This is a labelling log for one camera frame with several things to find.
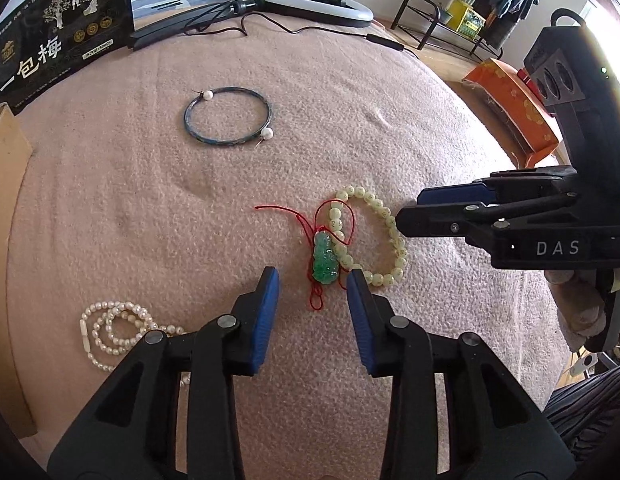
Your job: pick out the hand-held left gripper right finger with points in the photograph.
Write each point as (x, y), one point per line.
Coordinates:
(360, 320)

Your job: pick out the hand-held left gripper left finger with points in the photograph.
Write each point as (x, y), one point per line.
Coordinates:
(267, 320)

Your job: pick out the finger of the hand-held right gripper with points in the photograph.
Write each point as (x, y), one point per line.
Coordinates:
(449, 192)
(424, 222)

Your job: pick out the white pearl earring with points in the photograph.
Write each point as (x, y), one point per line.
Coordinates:
(207, 94)
(267, 133)

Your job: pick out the dark blue bangle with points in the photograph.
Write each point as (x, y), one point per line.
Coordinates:
(186, 116)

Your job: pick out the cardboard box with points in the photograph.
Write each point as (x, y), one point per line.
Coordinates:
(5, 210)

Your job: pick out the person's right hand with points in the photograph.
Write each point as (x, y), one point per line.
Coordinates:
(579, 305)

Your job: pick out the orange patterned box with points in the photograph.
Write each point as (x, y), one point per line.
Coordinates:
(519, 105)

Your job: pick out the pink blanket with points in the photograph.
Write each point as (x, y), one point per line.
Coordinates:
(140, 220)

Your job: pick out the yellow box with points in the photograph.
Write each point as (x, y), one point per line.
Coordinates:
(464, 17)

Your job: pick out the black metal clothes rack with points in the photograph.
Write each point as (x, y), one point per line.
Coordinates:
(412, 10)

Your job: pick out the person's striped clothing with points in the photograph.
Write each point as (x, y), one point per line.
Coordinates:
(589, 410)

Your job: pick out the black folded tripod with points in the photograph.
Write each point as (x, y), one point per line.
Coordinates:
(190, 22)

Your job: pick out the black snack bag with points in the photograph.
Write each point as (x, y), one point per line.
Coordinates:
(50, 35)

